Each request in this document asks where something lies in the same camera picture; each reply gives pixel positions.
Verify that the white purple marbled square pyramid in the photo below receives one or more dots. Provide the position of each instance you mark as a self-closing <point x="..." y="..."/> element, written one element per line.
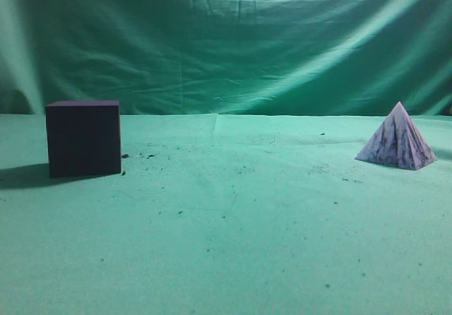
<point x="397" y="143"/>

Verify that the green fabric backdrop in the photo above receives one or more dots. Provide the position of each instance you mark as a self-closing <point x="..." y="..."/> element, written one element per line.
<point x="269" y="57"/>

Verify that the dark purple cube block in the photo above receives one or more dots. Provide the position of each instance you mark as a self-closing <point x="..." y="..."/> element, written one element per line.
<point x="83" y="138"/>

